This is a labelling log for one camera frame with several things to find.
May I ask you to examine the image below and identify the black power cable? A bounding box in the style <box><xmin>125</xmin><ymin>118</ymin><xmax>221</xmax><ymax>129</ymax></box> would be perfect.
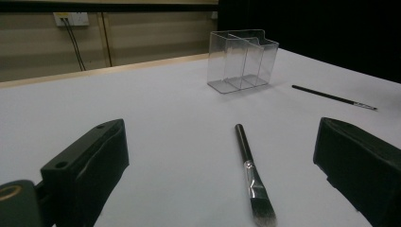
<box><xmin>65</xmin><ymin>18</ymin><xmax>87</xmax><ymax>72</ymax></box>
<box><xmin>61</xmin><ymin>18</ymin><xmax>84</xmax><ymax>72</ymax></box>

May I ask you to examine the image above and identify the thin black makeup brush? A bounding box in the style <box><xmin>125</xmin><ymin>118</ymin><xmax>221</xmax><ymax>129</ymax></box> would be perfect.
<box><xmin>291</xmin><ymin>84</ymin><xmax>378</xmax><ymax>112</ymax></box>

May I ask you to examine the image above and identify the thick black makeup brush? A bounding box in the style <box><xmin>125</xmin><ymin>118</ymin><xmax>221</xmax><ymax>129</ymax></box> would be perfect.
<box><xmin>234</xmin><ymin>123</ymin><xmax>278</xmax><ymax>227</ymax></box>

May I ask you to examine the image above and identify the white wall socket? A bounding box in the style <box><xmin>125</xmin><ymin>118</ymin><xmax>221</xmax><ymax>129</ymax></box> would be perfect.
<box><xmin>52</xmin><ymin>11</ymin><xmax>90</xmax><ymax>27</ymax></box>

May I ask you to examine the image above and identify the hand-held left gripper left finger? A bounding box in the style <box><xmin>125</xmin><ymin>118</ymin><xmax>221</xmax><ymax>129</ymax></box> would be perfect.
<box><xmin>40</xmin><ymin>118</ymin><xmax>131</xmax><ymax>227</ymax></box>

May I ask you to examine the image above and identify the black curtain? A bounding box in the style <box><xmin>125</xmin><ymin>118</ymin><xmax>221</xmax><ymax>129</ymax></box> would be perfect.
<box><xmin>217</xmin><ymin>0</ymin><xmax>401</xmax><ymax>84</ymax></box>

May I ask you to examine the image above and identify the clear acrylic organizer box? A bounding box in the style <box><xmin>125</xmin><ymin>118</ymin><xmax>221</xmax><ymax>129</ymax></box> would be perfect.
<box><xmin>206</xmin><ymin>28</ymin><xmax>280</xmax><ymax>95</ymax></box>

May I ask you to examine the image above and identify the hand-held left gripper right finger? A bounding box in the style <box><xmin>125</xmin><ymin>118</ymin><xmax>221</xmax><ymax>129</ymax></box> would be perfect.
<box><xmin>313</xmin><ymin>116</ymin><xmax>401</xmax><ymax>227</ymax></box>

